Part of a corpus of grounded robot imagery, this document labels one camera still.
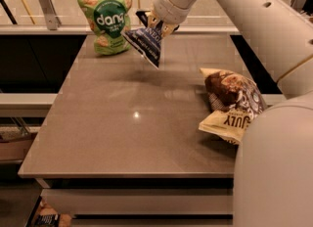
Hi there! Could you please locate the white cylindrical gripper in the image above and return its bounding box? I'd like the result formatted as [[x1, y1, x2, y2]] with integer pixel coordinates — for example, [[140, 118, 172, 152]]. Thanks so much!
[[146, 0, 193, 38]]

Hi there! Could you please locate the blue vinegar chip bag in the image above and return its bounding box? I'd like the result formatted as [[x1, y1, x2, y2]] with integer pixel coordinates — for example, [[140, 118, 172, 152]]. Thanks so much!
[[121, 10, 164, 68]]

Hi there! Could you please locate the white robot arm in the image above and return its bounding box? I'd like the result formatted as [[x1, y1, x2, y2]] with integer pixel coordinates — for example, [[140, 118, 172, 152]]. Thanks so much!
[[153, 0, 313, 227]]

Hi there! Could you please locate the green rice chip bag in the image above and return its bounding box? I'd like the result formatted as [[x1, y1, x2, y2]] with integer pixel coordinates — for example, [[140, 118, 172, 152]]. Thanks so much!
[[77, 0, 132, 56]]

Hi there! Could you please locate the cream and brown snack bag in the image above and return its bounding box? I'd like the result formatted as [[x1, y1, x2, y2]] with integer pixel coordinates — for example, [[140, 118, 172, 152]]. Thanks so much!
[[199, 68, 267, 145]]

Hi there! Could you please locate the grey table drawer front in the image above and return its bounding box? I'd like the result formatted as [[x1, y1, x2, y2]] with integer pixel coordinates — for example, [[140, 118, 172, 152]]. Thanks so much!
[[41, 189, 233, 215]]

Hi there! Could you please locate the small dark packet on floor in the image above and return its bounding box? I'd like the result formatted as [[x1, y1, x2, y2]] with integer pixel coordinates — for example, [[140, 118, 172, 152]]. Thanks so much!
[[34, 214, 60, 227]]

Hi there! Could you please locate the left metal rail bracket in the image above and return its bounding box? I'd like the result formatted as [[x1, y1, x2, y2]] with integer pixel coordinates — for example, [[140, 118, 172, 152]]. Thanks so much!
[[38, 0, 61, 30]]

